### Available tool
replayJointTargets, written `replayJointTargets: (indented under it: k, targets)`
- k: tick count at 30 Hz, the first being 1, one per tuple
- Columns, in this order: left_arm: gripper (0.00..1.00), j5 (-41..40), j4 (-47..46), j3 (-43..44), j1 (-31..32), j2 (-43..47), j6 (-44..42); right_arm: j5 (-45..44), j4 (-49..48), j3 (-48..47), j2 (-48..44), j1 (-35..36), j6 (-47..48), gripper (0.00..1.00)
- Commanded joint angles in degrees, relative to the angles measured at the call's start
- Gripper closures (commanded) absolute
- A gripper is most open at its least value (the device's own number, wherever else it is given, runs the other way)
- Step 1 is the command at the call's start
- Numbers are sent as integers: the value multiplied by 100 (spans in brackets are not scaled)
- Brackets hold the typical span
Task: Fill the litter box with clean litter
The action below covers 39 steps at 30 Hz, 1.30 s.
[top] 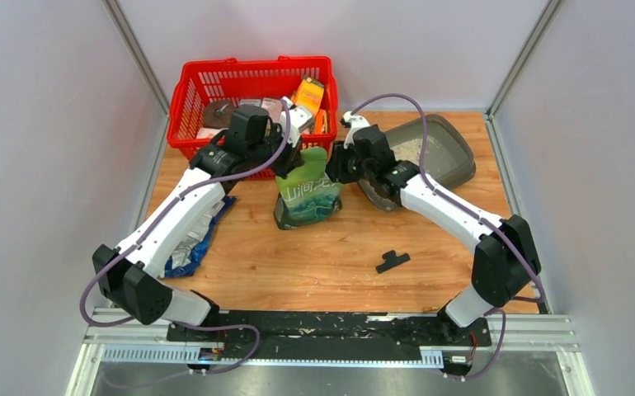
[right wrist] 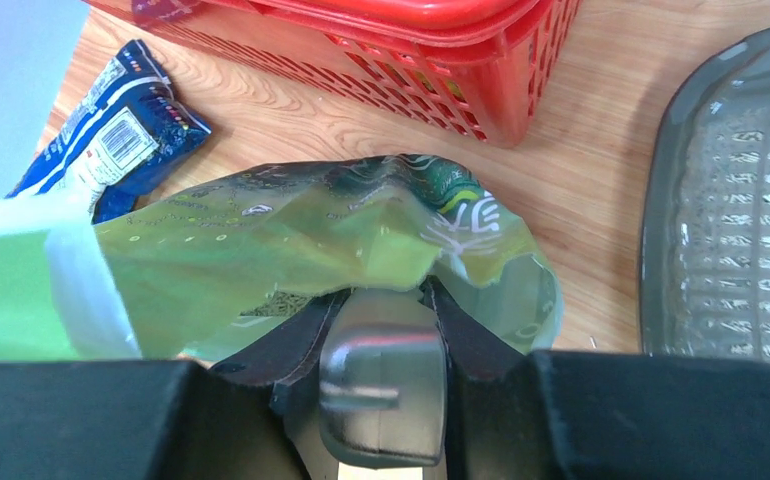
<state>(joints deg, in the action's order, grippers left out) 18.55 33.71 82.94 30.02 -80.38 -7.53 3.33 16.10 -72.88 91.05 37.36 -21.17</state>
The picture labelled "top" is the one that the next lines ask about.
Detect brown round lid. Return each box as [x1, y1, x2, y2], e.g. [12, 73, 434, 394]
[202, 99, 237, 129]

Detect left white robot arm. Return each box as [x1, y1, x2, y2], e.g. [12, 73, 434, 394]
[82, 105, 308, 342]

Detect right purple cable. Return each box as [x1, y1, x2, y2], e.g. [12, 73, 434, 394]
[350, 93, 548, 381]

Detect pink grey small box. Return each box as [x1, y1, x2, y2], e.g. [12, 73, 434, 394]
[261, 97, 283, 123]

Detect teal small box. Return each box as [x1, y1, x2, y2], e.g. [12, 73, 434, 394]
[238, 98, 262, 107]

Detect grey litter box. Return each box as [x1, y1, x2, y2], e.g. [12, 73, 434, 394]
[358, 114, 476, 212]

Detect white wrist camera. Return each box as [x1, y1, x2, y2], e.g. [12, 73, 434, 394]
[277, 97, 315, 147]
[341, 111, 370, 148]

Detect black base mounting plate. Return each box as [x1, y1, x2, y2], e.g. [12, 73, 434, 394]
[167, 310, 492, 361]

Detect black bag clip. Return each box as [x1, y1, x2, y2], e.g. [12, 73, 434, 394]
[375, 250, 411, 274]

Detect red plastic shopping basket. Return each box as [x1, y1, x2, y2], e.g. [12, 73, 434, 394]
[167, 55, 339, 160]

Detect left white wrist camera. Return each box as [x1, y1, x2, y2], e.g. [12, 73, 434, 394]
[277, 97, 315, 147]

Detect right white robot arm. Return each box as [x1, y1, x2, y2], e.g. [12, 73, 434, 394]
[326, 125, 541, 346]

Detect colourful sponge pack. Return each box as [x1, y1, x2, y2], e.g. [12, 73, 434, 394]
[291, 76, 325, 116]

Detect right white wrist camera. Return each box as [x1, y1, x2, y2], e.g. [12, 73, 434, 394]
[341, 111, 370, 148]

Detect white pink sponge pack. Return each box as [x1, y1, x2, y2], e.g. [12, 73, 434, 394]
[195, 127, 227, 139]

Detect green cat litter bag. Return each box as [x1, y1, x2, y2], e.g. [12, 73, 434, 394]
[274, 147, 343, 230]

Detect blue silver snack bag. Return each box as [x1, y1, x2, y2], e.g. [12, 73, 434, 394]
[161, 196, 238, 279]

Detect orange packet in basket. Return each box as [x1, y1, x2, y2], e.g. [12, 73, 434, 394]
[313, 109, 328, 134]

